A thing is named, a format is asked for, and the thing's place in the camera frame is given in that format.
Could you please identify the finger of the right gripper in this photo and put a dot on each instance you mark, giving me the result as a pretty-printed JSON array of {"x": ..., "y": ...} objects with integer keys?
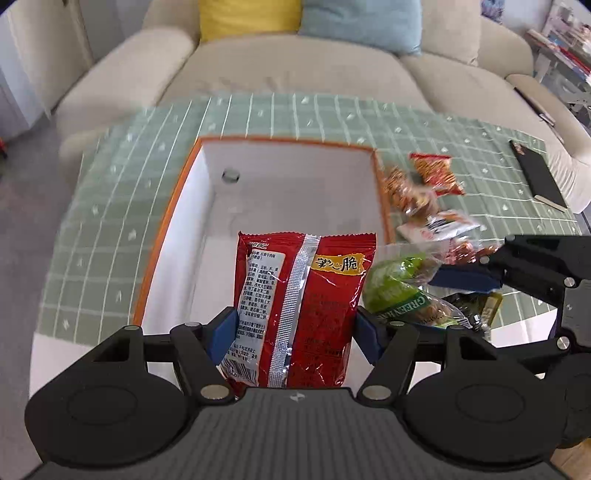
[{"x": 467, "y": 278}]

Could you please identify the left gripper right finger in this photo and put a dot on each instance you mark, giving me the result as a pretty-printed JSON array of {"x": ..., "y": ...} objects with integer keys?
[{"x": 391, "y": 351}]

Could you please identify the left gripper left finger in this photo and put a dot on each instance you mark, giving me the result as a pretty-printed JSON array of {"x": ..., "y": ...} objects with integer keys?
[{"x": 197, "y": 351}]

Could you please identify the green peanut snack bag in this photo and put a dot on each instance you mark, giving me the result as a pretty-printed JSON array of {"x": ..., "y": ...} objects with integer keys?
[{"x": 394, "y": 291}]

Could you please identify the white spicy strip packet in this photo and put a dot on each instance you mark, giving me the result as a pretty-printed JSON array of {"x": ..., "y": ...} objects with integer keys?
[{"x": 443, "y": 226}]

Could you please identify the clear assorted candy bag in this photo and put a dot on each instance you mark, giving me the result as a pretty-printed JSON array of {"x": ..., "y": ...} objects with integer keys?
[{"x": 414, "y": 201}]

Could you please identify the red crispy noodle snack bag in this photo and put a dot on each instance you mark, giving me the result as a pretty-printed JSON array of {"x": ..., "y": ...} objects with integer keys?
[{"x": 296, "y": 295}]

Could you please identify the Mimi shrimp stick bag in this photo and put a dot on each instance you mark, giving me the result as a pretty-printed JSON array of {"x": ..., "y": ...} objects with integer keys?
[{"x": 436, "y": 172}]

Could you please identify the red braised meat packet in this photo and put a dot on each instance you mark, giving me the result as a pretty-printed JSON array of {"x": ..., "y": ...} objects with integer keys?
[{"x": 464, "y": 251}]

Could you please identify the black shiny snack bag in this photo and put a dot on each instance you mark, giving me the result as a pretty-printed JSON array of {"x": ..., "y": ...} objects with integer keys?
[{"x": 480, "y": 309}]

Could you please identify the black notebook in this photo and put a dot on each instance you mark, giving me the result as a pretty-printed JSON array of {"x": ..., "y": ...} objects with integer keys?
[{"x": 538, "y": 176}]

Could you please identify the green grid tablecloth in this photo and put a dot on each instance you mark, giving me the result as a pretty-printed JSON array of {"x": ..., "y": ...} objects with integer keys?
[{"x": 128, "y": 174}]

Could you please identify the orange storage box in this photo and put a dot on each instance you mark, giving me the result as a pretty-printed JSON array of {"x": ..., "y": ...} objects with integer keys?
[{"x": 251, "y": 185}]

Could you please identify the beige sofa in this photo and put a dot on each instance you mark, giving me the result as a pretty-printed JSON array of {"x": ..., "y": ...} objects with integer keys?
[{"x": 470, "y": 66}]

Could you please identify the light blue cushion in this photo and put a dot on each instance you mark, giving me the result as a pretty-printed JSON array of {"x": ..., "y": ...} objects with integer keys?
[{"x": 389, "y": 25}]

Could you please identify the yellow cushion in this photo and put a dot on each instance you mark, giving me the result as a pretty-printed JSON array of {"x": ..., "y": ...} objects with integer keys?
[{"x": 219, "y": 19}]

